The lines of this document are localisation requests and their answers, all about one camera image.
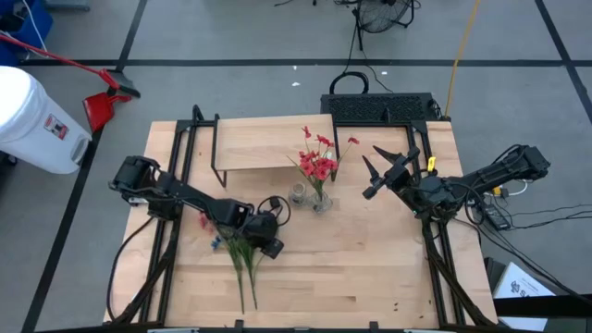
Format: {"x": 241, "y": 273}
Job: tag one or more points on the blue artificial flower spray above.
{"x": 216, "y": 242}

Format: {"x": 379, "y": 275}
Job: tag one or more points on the black computer case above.
{"x": 379, "y": 107}

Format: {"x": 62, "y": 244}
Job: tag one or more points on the red artificial flower spray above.
{"x": 319, "y": 168}

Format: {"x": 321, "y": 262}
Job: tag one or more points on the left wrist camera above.
{"x": 275, "y": 202}

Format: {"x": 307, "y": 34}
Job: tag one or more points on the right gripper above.
{"x": 398, "y": 178}

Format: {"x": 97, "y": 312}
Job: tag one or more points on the black table edge clamp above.
{"x": 238, "y": 324}
{"x": 373, "y": 326}

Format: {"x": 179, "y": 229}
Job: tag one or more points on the white plastic trash bin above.
{"x": 32, "y": 120}

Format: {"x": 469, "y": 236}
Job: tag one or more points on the white paper sheet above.
{"x": 520, "y": 287}

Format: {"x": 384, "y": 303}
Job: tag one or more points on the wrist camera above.
{"x": 399, "y": 176}
{"x": 275, "y": 202}

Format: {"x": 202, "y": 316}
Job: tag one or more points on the cut-pattern glass vase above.
{"x": 321, "y": 203}

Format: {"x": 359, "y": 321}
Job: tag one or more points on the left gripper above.
{"x": 263, "y": 226}

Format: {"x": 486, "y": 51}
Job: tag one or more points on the red dustpan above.
{"x": 99, "y": 111}

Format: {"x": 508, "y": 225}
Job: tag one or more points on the pink artificial flower spray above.
{"x": 204, "y": 222}

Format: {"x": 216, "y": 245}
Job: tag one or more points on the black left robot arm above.
{"x": 185, "y": 194}

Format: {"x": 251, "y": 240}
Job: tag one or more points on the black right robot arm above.
{"x": 485, "y": 178}

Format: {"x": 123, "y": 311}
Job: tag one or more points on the black floor fan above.
{"x": 381, "y": 14}

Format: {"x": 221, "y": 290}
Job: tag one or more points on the wooden shelf with black legs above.
{"x": 268, "y": 143}

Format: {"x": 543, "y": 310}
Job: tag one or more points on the yellow plug connector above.
{"x": 497, "y": 190}

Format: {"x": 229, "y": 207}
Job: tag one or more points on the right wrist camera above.
{"x": 399, "y": 176}

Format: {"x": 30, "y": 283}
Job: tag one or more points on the blue bin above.
{"x": 23, "y": 32}

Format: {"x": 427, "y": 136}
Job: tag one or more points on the white artificial tulip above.
{"x": 329, "y": 156}

